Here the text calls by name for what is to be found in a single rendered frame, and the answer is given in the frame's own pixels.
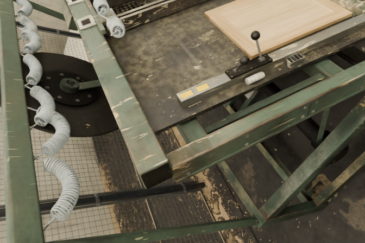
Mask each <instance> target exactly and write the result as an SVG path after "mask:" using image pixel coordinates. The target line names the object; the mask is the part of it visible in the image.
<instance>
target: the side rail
mask: <svg viewBox="0 0 365 243"><path fill-rule="evenodd" d="M364 90H365V60H364V61H362V62H360V63H358V64H356V65H354V66H352V67H350V68H348V69H346V70H343V71H341V72H339V73H337V74H335V75H333V76H331V77H329V78H327V79H324V80H322V81H320V82H318V83H316V84H314V85H312V86H310V87H308V88H306V89H303V90H301V91H299V92H297V93H295V94H292V95H290V96H289V97H287V98H285V99H282V100H280V101H278V102H276V103H274V104H271V105H269V106H267V107H265V108H263V109H261V110H259V111H257V112H255V113H252V114H250V115H248V116H246V117H244V118H242V119H240V120H238V121H236V122H234V123H231V124H229V125H227V126H225V127H223V128H221V129H219V130H217V131H215V132H212V133H210V134H208V135H206V136H204V137H202V138H199V139H197V140H195V141H194V142H191V143H189V144H187V145H185V146H182V147H180V148H178V149H176V150H174V151H172V152H170V153H168V154H166V156H167V157H168V159H169V161H170V163H171V165H172V167H171V169H172V173H173V178H174V180H175V182H176V183H177V184H178V183H180V182H182V181H184V180H186V179H188V178H190V177H192V176H194V175H196V174H198V173H200V172H202V171H204V170H206V169H208V168H210V167H212V166H214V165H216V164H218V163H220V162H222V161H224V160H226V159H228V158H230V157H232V156H234V155H236V154H238V153H240V152H242V151H244V150H246V149H248V148H250V147H252V146H254V145H256V144H258V143H260V142H262V141H264V140H266V139H268V138H270V137H272V136H274V135H276V134H278V133H280V132H282V131H284V130H286V129H288V128H290V127H292V126H294V125H296V124H298V123H300V122H302V121H304V120H306V119H308V118H310V117H312V116H314V115H316V114H318V113H320V112H322V111H324V110H326V109H328V108H330V107H332V106H334V105H336V104H338V103H340V102H342V101H344V100H346V99H348V98H350V97H352V96H354V95H356V94H358V93H360V92H362V91H364Z"/></svg>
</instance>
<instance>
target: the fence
mask: <svg viewBox="0 0 365 243"><path fill-rule="evenodd" d="M363 28H365V14H360V15H358V16H356V17H353V18H351V19H349V20H347V21H344V22H342V23H340V24H337V25H335V26H333V27H331V28H328V29H325V30H323V31H321V32H319V33H316V34H314V35H312V36H309V37H307V38H305V39H303V40H300V41H298V42H296V43H293V44H291V45H289V46H286V47H284V48H281V49H279V50H277V51H275V52H272V53H270V54H268V56H269V57H271V58H272V59H273V62H271V63H268V64H266V65H264V66H262V67H259V68H257V69H255V70H253V71H250V72H248V73H245V74H243V75H241V76H238V77H236V78H234V79H232V80H231V79H230V78H229V77H228V76H227V75H226V74H225V73H223V74H221V75H219V76H217V77H214V78H212V79H210V80H207V81H205V82H202V83H201V84H198V85H195V86H193V87H191V88H188V89H186V90H184V91H182V92H179V93H177V94H176V95H177V100H178V102H179V104H180V105H181V107H182V108H185V107H187V106H190V105H192V104H194V103H196V102H198V101H201V100H203V99H205V98H207V97H210V96H212V95H214V94H216V93H219V92H221V91H223V90H225V89H227V88H230V87H232V86H235V85H237V84H239V83H241V82H244V81H245V78H247V77H249V76H252V75H254V74H256V73H258V72H266V71H268V70H270V69H273V68H275V67H277V66H279V65H282V64H284V62H285V58H287V57H289V56H291V55H294V54H296V53H300V54H301V55H304V54H307V53H309V52H311V51H313V50H315V49H318V48H320V47H322V46H324V45H327V44H329V43H331V42H333V41H336V40H338V39H341V38H343V37H345V36H347V35H349V34H352V33H354V32H356V31H358V30H361V29H363ZM205 83H207V84H208V86H209V87H210V88H207V89H205V90H203V91H201V92H198V91H197V90H196V87H198V86H200V85H203V84H205ZM189 90H191V91H192V92H193V94H194V95H191V96H189V97H187V98H185V99H182V98H181V96H180V94H182V93H184V92H187V91H189Z"/></svg>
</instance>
